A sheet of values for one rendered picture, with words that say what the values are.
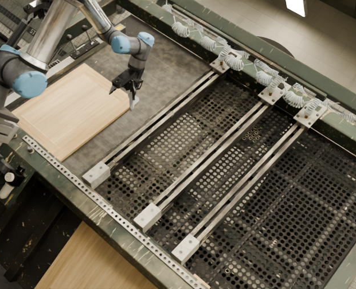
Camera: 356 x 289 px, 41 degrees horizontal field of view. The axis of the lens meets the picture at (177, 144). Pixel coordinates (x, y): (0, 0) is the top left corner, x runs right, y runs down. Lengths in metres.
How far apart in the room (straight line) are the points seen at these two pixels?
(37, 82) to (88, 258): 1.05
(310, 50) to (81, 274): 5.78
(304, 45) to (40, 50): 6.12
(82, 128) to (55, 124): 0.15
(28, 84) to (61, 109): 0.88
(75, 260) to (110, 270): 0.21
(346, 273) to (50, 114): 1.68
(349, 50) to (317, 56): 0.47
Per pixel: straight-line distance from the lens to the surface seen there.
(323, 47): 7.59
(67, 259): 2.57
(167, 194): 2.26
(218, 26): 3.44
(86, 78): 2.81
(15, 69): 1.84
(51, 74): 2.83
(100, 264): 2.48
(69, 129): 2.58
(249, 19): 7.90
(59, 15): 1.80
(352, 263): 2.30
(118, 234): 2.18
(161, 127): 2.51
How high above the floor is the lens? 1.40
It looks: 2 degrees down
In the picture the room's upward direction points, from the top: 36 degrees clockwise
